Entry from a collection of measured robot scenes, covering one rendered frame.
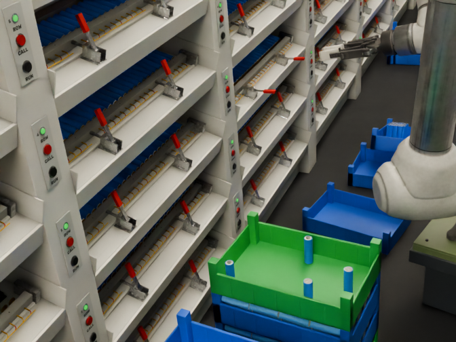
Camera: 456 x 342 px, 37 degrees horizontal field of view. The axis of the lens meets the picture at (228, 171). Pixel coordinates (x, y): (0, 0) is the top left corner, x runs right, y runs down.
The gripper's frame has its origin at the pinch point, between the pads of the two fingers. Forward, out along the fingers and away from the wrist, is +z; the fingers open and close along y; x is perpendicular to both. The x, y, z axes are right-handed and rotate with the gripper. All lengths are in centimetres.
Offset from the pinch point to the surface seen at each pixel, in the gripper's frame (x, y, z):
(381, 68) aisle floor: -52, 127, 24
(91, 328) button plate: -11, -117, 17
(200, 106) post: 8, -52, 19
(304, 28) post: 4.6, 17.8, 14.1
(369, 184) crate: -55, 13, 3
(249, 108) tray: -1.8, -33.5, 15.3
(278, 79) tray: -2.8, -9.0, 15.7
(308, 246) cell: -15, -84, -16
